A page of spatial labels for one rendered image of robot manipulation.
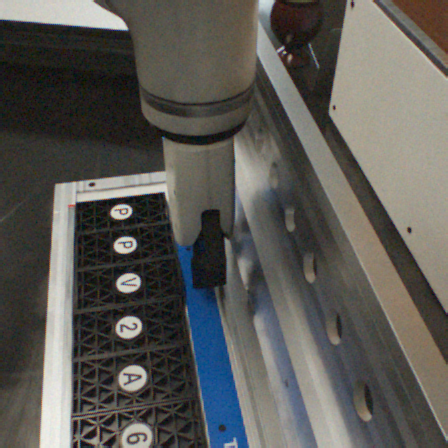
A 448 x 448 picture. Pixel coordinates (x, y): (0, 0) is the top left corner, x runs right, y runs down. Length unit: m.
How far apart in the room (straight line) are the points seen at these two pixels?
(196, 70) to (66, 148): 0.41
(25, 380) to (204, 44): 0.32
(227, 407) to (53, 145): 0.44
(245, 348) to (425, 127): 0.26
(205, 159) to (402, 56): 0.26
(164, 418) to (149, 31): 0.28
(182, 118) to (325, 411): 0.21
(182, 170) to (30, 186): 0.33
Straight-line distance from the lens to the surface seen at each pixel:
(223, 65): 0.34
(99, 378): 0.45
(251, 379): 0.44
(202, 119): 0.36
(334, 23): 1.05
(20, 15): 0.85
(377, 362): 0.29
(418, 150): 0.54
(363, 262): 0.27
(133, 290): 0.49
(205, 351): 0.46
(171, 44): 0.33
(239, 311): 0.48
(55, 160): 0.70
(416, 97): 0.54
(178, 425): 0.42
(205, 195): 0.39
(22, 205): 0.65
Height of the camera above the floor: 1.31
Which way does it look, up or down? 45 degrees down
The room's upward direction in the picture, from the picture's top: straight up
